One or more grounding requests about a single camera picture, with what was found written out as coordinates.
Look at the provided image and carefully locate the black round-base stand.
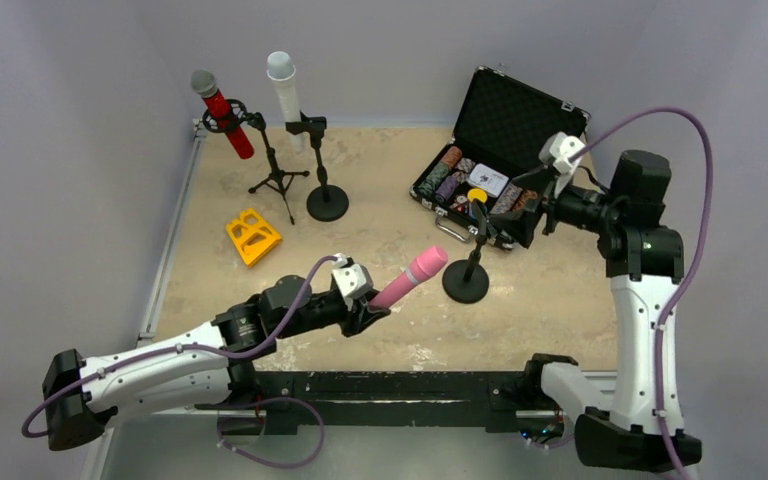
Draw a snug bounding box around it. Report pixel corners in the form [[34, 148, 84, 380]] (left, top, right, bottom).
[[442, 200, 489, 304], [285, 112, 349, 222]]

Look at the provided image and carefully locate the pink microphone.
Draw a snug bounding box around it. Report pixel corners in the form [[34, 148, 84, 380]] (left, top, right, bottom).
[[369, 246, 449, 309]]

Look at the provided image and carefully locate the black tripod shock mount stand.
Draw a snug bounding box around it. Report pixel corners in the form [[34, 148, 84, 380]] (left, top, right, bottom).
[[201, 97, 311, 227]]

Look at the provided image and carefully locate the white microphone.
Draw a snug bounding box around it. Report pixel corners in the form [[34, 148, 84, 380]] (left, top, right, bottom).
[[267, 51, 302, 123]]

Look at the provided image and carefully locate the red glitter microphone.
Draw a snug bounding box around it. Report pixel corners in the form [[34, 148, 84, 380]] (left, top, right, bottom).
[[190, 69, 254, 160]]

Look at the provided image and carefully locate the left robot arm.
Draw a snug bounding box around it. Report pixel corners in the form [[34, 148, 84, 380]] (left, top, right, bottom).
[[37, 265, 405, 451]]

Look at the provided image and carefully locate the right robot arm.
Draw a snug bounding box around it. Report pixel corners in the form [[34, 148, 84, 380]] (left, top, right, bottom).
[[489, 150, 703, 473]]

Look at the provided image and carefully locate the white card deck box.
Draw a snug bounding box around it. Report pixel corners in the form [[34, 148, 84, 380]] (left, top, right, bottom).
[[467, 163, 510, 198]]

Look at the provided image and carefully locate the yellow dealer button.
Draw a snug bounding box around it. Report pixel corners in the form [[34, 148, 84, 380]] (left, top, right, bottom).
[[467, 188, 488, 203]]

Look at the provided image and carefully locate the black poker chip case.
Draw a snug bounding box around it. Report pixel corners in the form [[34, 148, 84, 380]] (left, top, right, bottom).
[[409, 66, 590, 234]]

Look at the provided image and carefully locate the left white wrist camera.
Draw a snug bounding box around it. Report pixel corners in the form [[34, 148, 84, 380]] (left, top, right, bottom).
[[331, 253, 374, 310]]

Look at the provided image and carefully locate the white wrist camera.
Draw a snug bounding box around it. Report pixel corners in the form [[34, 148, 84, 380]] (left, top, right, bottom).
[[331, 253, 374, 310], [538, 132, 586, 198]]

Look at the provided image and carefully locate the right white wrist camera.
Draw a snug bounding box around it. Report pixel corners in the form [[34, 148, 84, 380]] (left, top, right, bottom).
[[538, 132, 586, 198]]

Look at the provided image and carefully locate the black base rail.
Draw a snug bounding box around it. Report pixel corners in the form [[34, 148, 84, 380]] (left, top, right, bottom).
[[193, 368, 584, 439]]

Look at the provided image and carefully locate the yellow plastic bracket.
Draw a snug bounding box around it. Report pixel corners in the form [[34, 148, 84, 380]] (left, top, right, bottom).
[[225, 208, 283, 267]]

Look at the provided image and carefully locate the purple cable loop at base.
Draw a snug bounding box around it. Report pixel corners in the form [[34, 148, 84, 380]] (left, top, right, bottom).
[[216, 396, 327, 470]]

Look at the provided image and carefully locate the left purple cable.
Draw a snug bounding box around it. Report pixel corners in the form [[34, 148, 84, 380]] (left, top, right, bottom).
[[20, 254, 346, 440]]

